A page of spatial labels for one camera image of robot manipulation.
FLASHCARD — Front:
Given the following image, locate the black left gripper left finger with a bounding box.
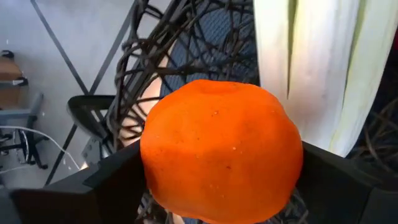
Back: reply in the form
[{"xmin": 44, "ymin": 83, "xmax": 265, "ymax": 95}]
[{"xmin": 9, "ymin": 140, "xmax": 147, "ymax": 224}]

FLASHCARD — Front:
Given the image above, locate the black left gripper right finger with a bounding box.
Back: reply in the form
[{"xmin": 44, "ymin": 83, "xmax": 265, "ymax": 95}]
[{"xmin": 279, "ymin": 141, "xmax": 398, "ymax": 224}]

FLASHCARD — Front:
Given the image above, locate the orange tangerine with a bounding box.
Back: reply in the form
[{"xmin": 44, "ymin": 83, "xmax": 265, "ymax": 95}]
[{"xmin": 139, "ymin": 79, "xmax": 304, "ymax": 224}]

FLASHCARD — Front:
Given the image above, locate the pale green celery stalk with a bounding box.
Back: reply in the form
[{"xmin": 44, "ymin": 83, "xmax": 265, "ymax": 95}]
[{"xmin": 253, "ymin": 0, "xmax": 398, "ymax": 158}]

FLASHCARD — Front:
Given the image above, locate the brown cardboard box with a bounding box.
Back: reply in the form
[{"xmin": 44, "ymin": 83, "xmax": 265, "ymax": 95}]
[{"xmin": 0, "ymin": 49, "xmax": 29, "ymax": 108}]

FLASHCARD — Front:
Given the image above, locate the white floor cable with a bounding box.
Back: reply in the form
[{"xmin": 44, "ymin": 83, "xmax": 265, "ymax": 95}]
[{"xmin": 0, "ymin": 125, "xmax": 81, "ymax": 175}]

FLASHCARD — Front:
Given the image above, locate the black metal table frame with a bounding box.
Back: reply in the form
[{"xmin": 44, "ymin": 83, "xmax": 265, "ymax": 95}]
[{"xmin": 67, "ymin": 94, "xmax": 116, "ymax": 166}]

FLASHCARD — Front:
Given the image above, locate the black wire mesh basket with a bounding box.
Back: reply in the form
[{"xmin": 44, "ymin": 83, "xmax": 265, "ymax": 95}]
[{"xmin": 159, "ymin": 0, "xmax": 261, "ymax": 97}]

